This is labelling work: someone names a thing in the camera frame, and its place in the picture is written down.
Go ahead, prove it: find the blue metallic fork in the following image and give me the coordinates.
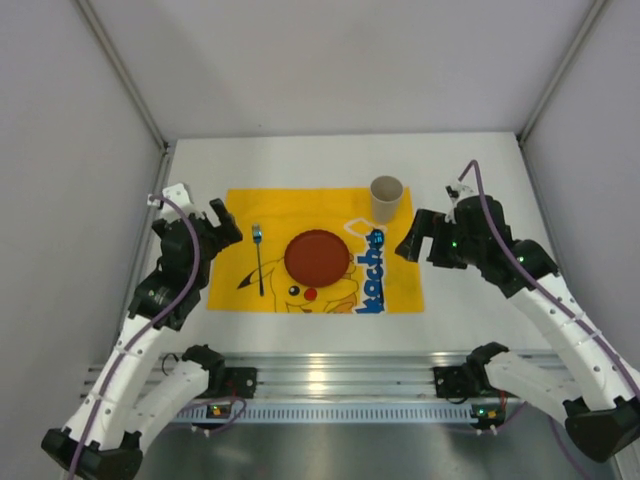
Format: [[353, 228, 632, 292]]
[[252, 223, 265, 297]]

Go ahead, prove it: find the yellow Pikachu cloth placemat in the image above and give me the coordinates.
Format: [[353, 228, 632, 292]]
[[207, 188, 424, 314]]

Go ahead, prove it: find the beige paper cup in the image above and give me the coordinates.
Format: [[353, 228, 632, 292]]
[[370, 175, 404, 224]]

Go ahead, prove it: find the red-orange plate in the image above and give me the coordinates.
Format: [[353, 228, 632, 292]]
[[284, 229, 350, 288]]

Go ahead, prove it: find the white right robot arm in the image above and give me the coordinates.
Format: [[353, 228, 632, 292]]
[[395, 183, 639, 463]]

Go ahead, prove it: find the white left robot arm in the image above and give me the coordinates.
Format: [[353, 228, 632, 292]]
[[41, 183, 243, 479]]

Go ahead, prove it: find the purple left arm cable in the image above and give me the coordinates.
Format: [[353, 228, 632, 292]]
[[64, 197, 247, 476]]

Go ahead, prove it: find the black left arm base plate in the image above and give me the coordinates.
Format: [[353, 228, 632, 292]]
[[196, 367, 258, 399]]

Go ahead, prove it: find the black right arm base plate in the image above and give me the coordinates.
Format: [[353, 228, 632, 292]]
[[432, 364, 517, 400]]

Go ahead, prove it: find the aluminium mounting rail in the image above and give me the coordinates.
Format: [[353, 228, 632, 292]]
[[79, 352, 591, 401]]

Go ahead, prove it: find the slotted grey cable duct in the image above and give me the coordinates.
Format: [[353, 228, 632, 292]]
[[173, 403, 478, 424]]

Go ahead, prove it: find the left aluminium corner post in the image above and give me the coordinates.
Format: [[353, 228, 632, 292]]
[[71, 0, 168, 150]]

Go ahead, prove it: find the aluminium corner post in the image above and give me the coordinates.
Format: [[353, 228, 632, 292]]
[[516, 0, 611, 147], [71, 0, 168, 150]]

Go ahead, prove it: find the right aluminium corner post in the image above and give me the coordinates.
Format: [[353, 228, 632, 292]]
[[516, 0, 611, 147]]

